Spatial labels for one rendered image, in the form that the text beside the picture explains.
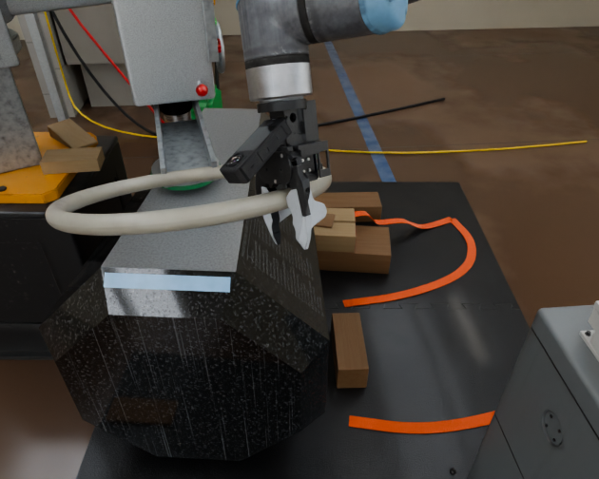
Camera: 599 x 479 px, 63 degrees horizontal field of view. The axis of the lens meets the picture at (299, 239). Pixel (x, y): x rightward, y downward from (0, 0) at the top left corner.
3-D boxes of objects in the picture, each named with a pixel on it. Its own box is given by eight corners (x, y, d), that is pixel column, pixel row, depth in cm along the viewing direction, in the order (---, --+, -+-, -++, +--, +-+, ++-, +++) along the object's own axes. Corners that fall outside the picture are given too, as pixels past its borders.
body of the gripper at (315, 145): (333, 180, 73) (325, 96, 70) (291, 191, 68) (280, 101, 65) (297, 178, 79) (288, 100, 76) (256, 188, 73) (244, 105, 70)
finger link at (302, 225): (340, 239, 73) (324, 179, 72) (313, 249, 69) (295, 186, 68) (325, 240, 76) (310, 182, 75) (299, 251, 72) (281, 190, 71)
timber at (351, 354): (366, 388, 197) (369, 369, 189) (337, 389, 196) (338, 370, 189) (357, 331, 220) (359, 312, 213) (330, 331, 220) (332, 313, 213)
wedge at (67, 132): (50, 136, 203) (47, 125, 200) (72, 128, 209) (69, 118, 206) (74, 151, 193) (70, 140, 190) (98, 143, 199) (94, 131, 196)
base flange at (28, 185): (-86, 203, 171) (-92, 192, 168) (-13, 140, 210) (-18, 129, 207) (55, 203, 171) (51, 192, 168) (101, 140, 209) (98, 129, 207)
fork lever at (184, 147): (141, 87, 162) (138, 72, 159) (200, 82, 166) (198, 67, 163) (147, 190, 108) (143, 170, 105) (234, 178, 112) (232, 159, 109)
